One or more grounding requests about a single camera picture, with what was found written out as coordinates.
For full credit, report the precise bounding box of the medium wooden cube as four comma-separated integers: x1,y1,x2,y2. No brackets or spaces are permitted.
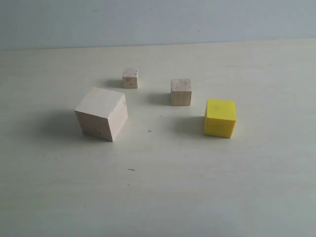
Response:
171,79,192,106

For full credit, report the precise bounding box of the large pale wooden cube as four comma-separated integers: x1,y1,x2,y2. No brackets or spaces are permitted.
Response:
75,87,128,142

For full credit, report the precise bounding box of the yellow cube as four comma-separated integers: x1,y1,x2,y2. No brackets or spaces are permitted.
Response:
203,99,237,138

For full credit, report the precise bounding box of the small wooden cube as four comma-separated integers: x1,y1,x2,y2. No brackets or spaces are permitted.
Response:
122,69,139,88

